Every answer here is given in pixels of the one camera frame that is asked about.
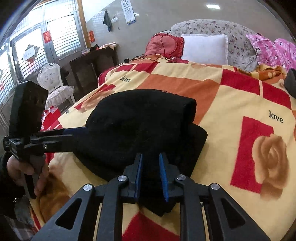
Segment eye chart poster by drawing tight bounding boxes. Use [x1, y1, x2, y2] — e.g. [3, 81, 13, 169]
[121, 0, 137, 25]

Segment pink cloth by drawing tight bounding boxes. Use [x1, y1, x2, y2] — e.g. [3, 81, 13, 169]
[99, 42, 117, 50]

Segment red white paper bag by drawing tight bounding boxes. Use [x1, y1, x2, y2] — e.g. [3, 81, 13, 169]
[40, 105, 63, 132]

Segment person's left hand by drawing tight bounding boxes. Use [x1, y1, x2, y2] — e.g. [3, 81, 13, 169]
[7, 155, 49, 197]

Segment thin black cable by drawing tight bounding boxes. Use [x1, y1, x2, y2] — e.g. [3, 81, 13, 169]
[129, 34, 176, 62]

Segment printed red orange blanket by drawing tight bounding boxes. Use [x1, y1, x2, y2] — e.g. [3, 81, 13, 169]
[30, 58, 296, 241]

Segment grilled window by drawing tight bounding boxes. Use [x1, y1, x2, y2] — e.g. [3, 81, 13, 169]
[0, 0, 84, 112]

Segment white chair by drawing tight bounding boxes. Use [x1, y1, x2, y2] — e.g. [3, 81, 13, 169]
[37, 62, 77, 110]

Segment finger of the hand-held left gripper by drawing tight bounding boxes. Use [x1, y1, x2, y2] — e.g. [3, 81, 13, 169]
[44, 136, 78, 154]
[40, 127, 88, 138]

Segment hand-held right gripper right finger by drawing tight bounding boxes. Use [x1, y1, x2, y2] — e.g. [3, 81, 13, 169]
[158, 152, 271, 241]

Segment red ruffled pillow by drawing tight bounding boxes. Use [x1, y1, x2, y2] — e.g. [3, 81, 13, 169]
[145, 33, 185, 59]

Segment grey floral headboard cushion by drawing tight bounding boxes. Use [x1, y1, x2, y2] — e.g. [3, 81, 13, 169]
[171, 19, 262, 72]

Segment dark hanging cloth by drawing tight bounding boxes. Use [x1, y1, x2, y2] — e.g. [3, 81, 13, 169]
[103, 10, 113, 32]

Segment person's left forearm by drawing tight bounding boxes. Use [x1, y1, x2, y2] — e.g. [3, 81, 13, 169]
[0, 153, 26, 241]

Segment white pillow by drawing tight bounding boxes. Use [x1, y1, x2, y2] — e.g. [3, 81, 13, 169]
[180, 34, 229, 66]

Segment dark wooden desk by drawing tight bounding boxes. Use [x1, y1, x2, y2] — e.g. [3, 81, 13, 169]
[69, 48, 119, 94]

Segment orange floral sheet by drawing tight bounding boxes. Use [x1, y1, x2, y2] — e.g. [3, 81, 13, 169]
[251, 65, 288, 80]

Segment black pants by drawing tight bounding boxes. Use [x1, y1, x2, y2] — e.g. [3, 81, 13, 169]
[74, 89, 208, 217]

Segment dark grey cap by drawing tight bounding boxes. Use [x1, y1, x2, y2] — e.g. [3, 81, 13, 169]
[284, 68, 296, 99]

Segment pink penguin quilt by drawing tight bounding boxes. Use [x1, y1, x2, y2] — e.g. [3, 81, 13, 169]
[245, 33, 296, 71]

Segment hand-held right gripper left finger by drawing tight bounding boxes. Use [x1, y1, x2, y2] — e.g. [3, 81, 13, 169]
[31, 153, 144, 241]

